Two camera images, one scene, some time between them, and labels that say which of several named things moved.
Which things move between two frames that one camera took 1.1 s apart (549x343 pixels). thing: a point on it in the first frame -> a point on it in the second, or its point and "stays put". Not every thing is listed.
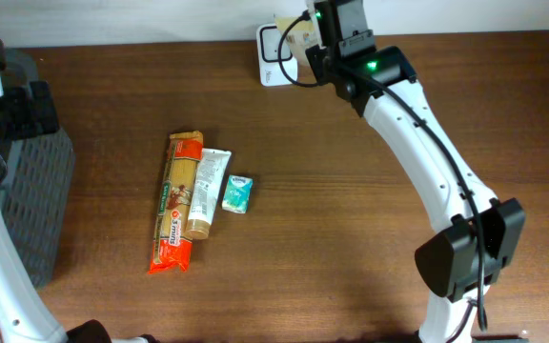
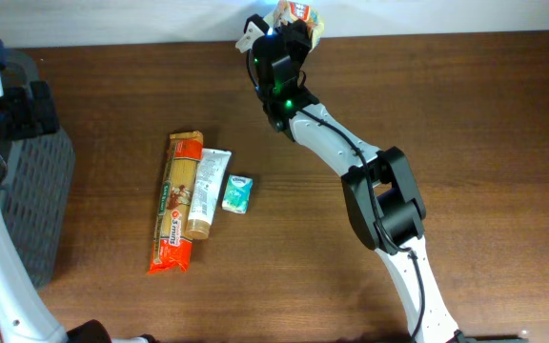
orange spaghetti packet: x=172 y=250 stays put
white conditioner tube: x=213 y=168 stays put
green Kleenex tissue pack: x=237 y=194 stays put
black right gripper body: x=343 y=24 -> x=287 y=36
